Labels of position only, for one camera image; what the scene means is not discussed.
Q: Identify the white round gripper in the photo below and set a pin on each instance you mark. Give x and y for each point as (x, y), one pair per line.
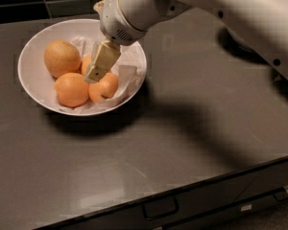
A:
(114, 21)

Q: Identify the large rough-skinned orange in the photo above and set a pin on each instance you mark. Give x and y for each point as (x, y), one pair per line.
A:
(61, 57)

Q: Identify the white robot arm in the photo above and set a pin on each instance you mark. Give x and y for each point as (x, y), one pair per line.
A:
(261, 25)

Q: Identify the back middle orange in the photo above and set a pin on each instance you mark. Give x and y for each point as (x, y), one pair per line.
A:
(85, 64)

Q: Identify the white paper in large bowl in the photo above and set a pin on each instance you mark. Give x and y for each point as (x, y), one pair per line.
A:
(131, 70)

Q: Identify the front right orange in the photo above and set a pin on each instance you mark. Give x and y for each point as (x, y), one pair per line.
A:
(104, 88)

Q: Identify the front left orange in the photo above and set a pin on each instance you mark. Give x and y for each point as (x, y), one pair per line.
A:
(71, 90)

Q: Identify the large white bowl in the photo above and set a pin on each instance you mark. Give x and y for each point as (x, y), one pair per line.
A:
(32, 72)

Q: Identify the lower dark drawer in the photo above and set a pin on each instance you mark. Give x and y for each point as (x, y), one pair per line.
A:
(235, 210)

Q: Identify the dark drawer front with handle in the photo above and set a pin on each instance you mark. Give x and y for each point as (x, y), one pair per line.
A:
(155, 211)

